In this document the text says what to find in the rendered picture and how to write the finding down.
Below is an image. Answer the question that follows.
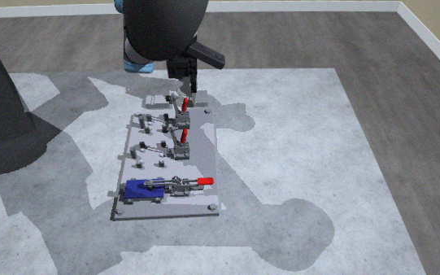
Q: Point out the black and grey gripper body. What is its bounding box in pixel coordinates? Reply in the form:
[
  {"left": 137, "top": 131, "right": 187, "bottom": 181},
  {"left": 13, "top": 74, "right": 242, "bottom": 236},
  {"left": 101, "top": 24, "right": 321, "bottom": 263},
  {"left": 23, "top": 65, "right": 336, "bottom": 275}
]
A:
[{"left": 167, "top": 34, "right": 197, "bottom": 79}]

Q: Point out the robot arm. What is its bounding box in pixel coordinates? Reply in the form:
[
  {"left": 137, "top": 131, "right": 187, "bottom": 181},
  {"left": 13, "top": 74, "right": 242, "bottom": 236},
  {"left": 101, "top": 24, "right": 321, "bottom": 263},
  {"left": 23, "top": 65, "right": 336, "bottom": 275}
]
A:
[{"left": 114, "top": 0, "right": 225, "bottom": 73}]

